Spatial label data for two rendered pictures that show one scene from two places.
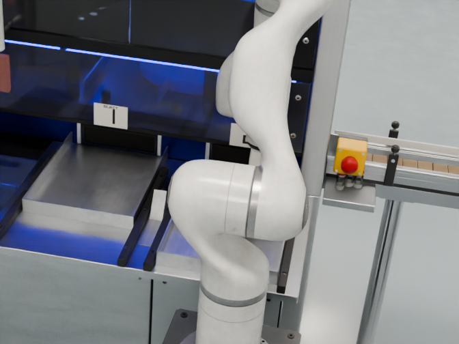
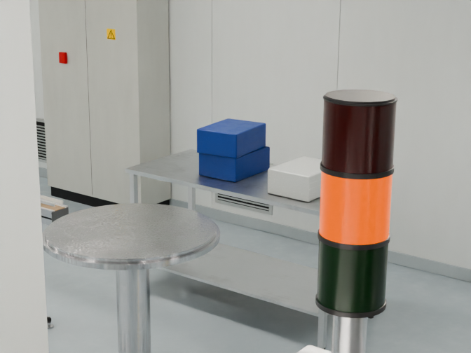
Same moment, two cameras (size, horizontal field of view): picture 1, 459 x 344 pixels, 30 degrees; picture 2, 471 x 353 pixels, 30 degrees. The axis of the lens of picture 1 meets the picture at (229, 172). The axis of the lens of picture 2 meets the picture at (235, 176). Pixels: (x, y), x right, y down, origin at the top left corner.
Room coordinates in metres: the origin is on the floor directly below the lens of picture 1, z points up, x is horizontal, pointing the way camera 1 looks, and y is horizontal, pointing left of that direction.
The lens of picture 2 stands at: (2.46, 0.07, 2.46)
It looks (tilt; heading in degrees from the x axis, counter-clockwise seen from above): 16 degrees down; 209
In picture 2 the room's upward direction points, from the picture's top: straight up
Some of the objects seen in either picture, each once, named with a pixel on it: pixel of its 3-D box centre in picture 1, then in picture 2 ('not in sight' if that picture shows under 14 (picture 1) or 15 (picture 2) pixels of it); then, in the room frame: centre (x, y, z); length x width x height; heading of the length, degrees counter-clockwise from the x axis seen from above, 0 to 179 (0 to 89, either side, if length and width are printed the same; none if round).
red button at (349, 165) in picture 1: (349, 164); not in sight; (1.77, -0.28, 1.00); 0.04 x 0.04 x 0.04; 83
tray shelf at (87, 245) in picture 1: (160, 212); not in sight; (1.68, 0.15, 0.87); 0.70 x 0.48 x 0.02; 83
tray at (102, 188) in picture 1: (100, 177); not in sight; (1.77, 0.31, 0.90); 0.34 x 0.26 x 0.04; 173
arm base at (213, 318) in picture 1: (229, 325); not in sight; (1.21, -0.03, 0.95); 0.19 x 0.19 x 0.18
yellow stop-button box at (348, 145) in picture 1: (350, 155); not in sight; (1.82, -0.29, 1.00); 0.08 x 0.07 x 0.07; 173
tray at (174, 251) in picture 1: (229, 224); not in sight; (1.62, -0.01, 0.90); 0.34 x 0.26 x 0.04; 173
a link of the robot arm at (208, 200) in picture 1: (220, 226); not in sight; (1.21, 0.01, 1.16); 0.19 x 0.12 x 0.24; 84
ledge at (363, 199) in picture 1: (350, 191); not in sight; (1.86, -0.31, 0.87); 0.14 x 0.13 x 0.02; 173
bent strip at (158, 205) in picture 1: (153, 216); not in sight; (1.60, 0.16, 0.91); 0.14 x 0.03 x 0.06; 174
